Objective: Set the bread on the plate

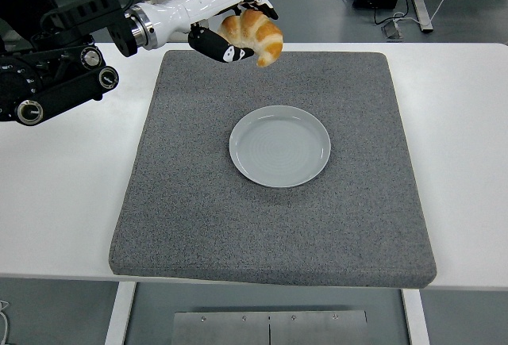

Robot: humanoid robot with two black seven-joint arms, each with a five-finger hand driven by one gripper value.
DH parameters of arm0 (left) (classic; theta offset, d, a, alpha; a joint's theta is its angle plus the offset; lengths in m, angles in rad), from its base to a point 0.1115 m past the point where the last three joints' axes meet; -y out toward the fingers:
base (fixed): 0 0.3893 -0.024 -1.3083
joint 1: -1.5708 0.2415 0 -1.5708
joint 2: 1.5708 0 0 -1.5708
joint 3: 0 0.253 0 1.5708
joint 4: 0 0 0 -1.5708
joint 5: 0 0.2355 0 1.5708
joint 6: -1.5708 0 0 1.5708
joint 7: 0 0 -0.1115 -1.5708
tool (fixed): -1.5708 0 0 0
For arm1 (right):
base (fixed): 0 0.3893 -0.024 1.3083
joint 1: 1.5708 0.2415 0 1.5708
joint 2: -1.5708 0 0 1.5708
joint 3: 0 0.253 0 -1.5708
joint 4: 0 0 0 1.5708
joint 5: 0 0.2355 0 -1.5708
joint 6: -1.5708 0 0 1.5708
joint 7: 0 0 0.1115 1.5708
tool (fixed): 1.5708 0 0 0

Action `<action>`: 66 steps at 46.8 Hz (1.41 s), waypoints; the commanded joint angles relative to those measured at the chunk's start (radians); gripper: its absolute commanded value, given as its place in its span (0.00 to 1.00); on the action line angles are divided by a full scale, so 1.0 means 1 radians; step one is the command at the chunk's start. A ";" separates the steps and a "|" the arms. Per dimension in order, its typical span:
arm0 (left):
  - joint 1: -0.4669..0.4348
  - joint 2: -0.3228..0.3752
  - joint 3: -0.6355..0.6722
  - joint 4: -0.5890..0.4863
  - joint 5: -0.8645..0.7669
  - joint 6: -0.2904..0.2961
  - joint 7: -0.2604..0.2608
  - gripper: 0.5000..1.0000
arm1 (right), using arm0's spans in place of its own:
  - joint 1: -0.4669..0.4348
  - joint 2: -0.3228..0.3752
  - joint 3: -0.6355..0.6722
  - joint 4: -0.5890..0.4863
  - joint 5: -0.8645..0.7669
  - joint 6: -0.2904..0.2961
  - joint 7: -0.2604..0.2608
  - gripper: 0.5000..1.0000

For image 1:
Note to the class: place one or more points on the croissant bread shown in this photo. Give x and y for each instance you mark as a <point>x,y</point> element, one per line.
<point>266,35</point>

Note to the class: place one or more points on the grey felt mat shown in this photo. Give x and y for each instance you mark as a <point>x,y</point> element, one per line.
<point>258,234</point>

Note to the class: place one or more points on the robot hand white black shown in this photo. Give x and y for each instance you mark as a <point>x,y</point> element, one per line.
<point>190,6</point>

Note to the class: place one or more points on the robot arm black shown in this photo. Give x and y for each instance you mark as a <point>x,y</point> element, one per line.
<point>59,95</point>

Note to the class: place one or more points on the grey round plate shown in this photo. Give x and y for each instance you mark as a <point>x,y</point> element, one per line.
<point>278,150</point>

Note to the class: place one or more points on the grey metal plate with screws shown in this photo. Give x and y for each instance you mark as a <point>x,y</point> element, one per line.
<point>238,329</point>

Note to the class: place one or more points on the grey floor socket box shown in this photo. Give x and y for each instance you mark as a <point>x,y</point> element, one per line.
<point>393,31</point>

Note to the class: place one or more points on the white table leg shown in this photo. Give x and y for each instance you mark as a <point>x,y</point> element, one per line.
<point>119,313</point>
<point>416,317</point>

